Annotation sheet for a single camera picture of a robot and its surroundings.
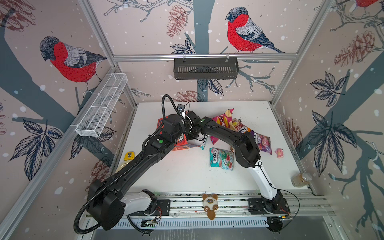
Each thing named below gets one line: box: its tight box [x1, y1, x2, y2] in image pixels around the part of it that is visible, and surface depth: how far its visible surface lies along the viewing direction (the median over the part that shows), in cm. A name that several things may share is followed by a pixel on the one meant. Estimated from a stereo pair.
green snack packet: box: [209, 147, 235, 171], surface depth 88 cm
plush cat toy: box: [202, 193, 219, 220], surface depth 74 cm
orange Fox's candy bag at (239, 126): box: [232, 118, 252, 133], surface depth 103 cm
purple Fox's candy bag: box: [251, 130, 272, 156], surface depth 96 cm
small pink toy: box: [274, 148, 284, 159], surface depth 92 cm
